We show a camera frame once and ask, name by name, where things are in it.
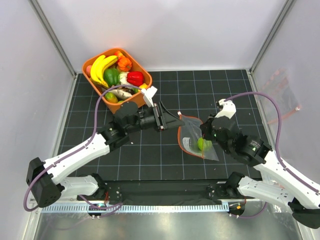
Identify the orange yellow mango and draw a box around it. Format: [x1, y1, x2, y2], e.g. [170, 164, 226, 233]
[104, 92, 119, 104]

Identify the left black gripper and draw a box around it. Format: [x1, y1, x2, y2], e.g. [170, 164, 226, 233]
[125, 101, 185, 134]

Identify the light green round fruit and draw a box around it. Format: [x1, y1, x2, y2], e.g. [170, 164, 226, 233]
[197, 137, 213, 152]

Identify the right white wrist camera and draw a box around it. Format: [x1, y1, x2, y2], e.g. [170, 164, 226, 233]
[215, 99, 237, 119]

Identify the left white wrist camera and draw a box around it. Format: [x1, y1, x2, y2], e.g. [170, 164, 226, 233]
[140, 86, 158, 107]

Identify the red bell pepper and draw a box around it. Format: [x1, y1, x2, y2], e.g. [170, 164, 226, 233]
[127, 71, 144, 87]

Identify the grey beige fish toy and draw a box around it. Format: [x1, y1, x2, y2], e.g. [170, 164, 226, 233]
[110, 87, 136, 101]

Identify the slotted cable duct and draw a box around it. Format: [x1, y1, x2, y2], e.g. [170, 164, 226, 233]
[41, 202, 229, 214]

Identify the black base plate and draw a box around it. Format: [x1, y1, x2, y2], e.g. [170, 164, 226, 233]
[84, 179, 245, 206]

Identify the small orange pumpkin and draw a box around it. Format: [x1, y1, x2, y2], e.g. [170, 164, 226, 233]
[117, 57, 132, 72]

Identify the green bell pepper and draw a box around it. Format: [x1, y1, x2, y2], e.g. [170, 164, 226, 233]
[103, 68, 120, 87]

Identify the yellow banana bunch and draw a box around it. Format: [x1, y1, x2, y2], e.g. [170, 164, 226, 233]
[90, 55, 118, 89]

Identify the spare zip bags pile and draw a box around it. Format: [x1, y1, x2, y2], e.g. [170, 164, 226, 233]
[259, 174, 295, 214]

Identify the clear zip bag red zipper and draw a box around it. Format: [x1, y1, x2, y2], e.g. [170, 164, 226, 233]
[177, 111, 219, 161]

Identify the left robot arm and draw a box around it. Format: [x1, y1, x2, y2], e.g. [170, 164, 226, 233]
[26, 102, 184, 208]

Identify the yellow lemon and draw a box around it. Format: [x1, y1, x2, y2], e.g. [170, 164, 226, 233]
[139, 83, 148, 89]

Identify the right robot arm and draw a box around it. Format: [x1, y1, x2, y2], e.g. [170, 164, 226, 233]
[200, 115, 320, 229]

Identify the pink peach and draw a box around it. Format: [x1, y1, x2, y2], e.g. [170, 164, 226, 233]
[85, 65, 92, 78]

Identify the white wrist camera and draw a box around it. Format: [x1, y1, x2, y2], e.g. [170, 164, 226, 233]
[140, 86, 158, 107]
[215, 99, 237, 119]

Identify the white cauliflower toy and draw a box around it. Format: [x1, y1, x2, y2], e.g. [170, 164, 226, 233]
[118, 72, 129, 85]

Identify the orange plastic basket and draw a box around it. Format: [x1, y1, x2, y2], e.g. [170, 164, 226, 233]
[82, 48, 152, 114]

